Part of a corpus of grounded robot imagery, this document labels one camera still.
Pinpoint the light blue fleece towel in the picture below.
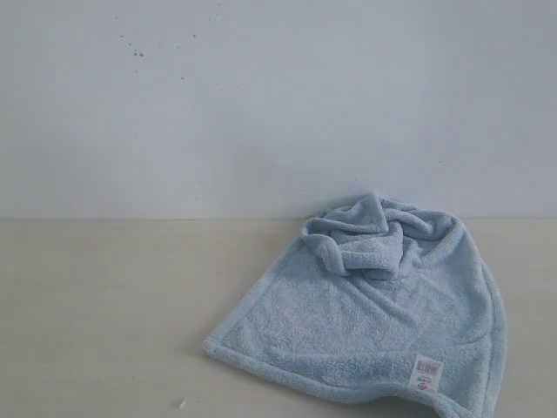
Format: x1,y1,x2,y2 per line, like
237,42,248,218
203,194,507,417

